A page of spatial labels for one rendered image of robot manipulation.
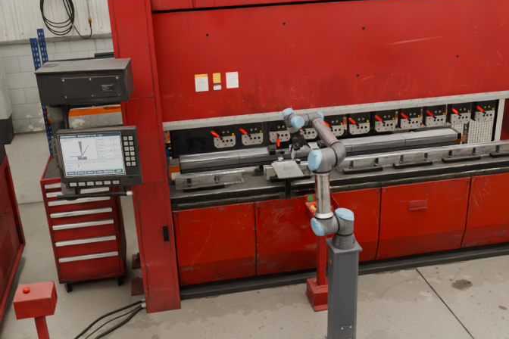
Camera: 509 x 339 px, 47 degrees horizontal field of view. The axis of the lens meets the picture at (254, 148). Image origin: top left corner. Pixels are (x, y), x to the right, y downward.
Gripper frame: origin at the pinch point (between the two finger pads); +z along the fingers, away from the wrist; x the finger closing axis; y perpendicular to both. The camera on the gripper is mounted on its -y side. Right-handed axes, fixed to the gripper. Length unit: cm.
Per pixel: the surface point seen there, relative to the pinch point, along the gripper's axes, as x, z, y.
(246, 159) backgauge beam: 55, 11, 46
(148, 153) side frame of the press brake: 93, -40, -20
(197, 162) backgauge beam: 88, -3, 33
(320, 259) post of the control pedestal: 15, 82, 0
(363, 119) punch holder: -38, 7, 54
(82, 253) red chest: 185, 26, -15
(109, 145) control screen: 89, -68, -63
